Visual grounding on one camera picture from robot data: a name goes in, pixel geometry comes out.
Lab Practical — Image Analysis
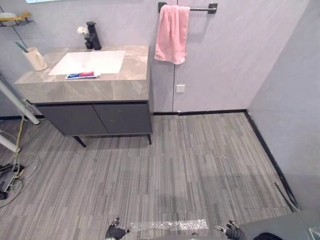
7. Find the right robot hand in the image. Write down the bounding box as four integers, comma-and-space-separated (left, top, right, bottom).
213, 219, 246, 240

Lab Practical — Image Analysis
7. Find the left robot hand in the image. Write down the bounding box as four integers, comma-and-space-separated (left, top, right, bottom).
104, 216, 132, 240

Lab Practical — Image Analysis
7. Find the clear tape strip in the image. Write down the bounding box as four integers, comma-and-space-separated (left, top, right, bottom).
129, 218, 210, 231

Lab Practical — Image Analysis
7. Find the black baseboard strip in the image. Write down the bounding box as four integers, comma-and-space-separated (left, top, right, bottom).
152, 109, 300, 213

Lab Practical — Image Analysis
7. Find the grey marble vanity cabinet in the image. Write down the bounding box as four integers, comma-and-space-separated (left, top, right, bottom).
13, 45, 154, 148

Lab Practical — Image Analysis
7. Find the white metal bar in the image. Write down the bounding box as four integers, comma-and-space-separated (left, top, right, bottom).
0, 133, 21, 153

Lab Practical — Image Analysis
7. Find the toothpaste tube red and blue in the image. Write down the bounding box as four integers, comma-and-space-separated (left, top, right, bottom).
65, 71, 102, 81

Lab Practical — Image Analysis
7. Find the white metal pole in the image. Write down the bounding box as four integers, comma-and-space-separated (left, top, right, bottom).
0, 74, 41, 126

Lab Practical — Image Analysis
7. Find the white sink basin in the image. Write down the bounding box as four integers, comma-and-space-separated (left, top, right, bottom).
47, 50, 127, 76

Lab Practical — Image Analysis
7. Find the black faucet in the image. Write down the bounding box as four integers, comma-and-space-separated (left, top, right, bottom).
84, 21, 103, 51

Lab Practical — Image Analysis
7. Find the white flower in black vase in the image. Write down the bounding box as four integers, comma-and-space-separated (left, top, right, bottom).
76, 26, 91, 50

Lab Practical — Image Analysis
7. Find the pink towel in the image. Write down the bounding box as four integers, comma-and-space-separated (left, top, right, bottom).
153, 4, 191, 65

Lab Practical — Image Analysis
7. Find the green toothbrush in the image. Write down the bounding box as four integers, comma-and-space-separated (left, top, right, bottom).
14, 41, 29, 53

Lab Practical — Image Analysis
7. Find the black towel bar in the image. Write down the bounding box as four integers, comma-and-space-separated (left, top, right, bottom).
157, 1, 218, 14

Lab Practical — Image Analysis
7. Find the yellow soap dish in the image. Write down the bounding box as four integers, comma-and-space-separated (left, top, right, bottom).
0, 11, 31, 22

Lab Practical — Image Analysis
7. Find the grey cable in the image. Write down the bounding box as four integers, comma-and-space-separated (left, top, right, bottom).
0, 152, 43, 209

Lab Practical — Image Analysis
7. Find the yellow cable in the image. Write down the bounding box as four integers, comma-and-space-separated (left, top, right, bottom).
13, 116, 26, 180

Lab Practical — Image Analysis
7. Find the cream cup with handle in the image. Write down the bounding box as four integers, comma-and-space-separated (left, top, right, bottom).
22, 46, 48, 72

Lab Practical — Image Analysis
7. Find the black wire wall shelf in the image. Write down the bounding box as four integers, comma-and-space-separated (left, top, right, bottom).
0, 7, 34, 27

